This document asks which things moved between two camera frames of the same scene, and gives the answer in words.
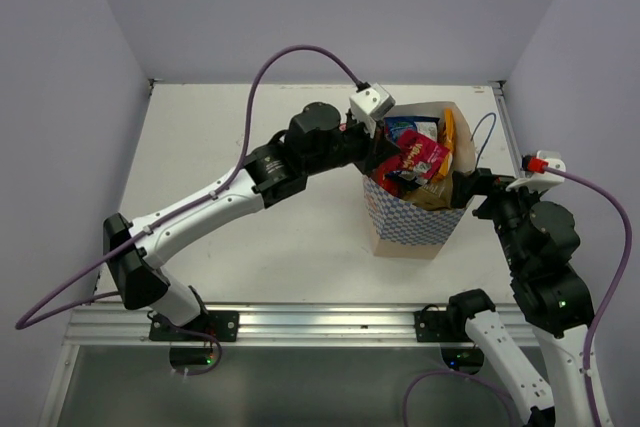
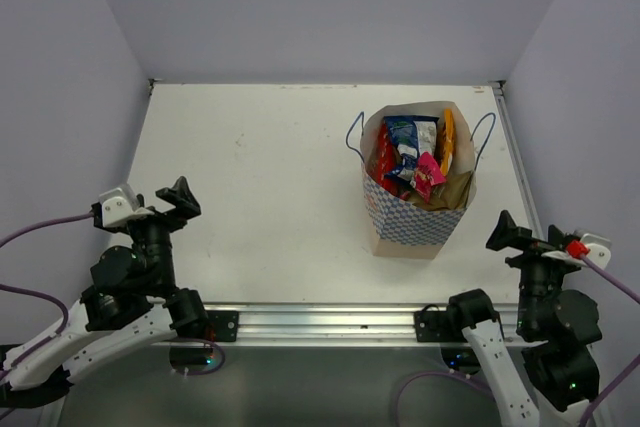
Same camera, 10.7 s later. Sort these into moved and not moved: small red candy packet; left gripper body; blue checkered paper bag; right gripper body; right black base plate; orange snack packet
Moved: left gripper body; small red candy packet; right gripper body
Not moved: right black base plate; blue checkered paper bag; orange snack packet
